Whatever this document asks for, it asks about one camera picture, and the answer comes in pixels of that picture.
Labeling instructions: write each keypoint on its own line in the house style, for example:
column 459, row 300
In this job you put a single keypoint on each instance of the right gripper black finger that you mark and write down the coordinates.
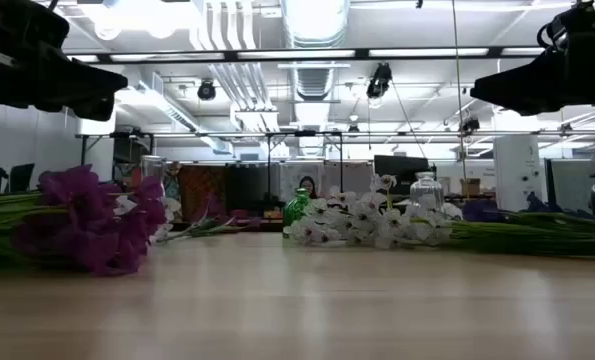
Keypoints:
column 527, row 85

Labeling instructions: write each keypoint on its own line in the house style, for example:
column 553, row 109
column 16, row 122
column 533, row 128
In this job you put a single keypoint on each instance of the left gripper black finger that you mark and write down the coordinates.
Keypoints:
column 92, row 107
column 77, row 80

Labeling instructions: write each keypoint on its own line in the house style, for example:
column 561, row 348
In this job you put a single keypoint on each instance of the white artificial flower bunch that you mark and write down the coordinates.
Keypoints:
column 171, row 206
column 372, row 215
column 307, row 231

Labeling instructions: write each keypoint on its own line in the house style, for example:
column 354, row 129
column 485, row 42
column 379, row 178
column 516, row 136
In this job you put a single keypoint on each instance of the tall clear glass vase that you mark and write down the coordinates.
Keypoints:
column 153, row 167

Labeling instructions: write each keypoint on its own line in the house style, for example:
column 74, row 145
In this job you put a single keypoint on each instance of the ribbed clear glass vase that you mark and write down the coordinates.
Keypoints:
column 427, row 192

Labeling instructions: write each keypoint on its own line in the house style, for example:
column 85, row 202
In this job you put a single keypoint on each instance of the green glass vase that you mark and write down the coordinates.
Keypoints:
column 297, row 207

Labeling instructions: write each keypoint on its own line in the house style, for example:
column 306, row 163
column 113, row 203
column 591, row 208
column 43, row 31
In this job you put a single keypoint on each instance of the multicoloured patterned cloth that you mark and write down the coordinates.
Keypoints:
column 127, row 175

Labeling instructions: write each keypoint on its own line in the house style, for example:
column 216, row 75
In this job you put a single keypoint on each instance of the white tower appliance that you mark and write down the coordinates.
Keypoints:
column 517, row 172

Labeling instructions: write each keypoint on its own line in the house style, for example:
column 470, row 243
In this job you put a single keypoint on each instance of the small black monitor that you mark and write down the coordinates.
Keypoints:
column 22, row 177

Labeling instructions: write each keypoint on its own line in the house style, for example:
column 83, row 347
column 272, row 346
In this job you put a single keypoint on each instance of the grey partition panel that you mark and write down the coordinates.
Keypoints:
column 572, row 185

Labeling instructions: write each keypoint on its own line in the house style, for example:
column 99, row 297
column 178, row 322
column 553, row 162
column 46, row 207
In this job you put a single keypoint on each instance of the cardboard box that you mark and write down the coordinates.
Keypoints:
column 471, row 187

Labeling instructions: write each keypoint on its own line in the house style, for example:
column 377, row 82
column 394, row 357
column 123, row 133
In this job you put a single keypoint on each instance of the orange mandala patterned cloth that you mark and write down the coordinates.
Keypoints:
column 202, row 187

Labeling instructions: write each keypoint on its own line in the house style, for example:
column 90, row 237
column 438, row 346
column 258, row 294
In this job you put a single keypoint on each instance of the large black monitor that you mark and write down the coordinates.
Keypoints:
column 399, row 167

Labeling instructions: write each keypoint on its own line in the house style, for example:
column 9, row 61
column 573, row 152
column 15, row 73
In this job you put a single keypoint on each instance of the black partition panel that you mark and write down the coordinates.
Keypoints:
column 249, row 187

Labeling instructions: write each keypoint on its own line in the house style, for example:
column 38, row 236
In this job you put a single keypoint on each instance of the black overhead light bar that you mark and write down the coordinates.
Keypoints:
column 297, row 53

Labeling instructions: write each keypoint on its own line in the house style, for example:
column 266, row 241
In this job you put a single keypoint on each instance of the person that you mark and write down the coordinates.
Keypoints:
column 308, row 186

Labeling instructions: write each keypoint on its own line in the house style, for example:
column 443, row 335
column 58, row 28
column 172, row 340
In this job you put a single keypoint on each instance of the small black hanging camera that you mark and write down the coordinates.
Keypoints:
column 471, row 125

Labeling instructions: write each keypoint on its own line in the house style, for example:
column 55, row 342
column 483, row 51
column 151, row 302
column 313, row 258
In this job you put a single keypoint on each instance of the black ceiling dome camera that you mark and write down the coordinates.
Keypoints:
column 206, row 90

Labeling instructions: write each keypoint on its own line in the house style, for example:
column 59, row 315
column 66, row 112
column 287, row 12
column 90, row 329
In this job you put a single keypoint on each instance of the black background rig frame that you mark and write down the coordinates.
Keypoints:
column 269, row 165

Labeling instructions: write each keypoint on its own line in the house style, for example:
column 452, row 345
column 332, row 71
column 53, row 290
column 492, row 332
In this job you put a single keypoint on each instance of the silver round air duct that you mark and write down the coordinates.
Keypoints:
column 314, row 82

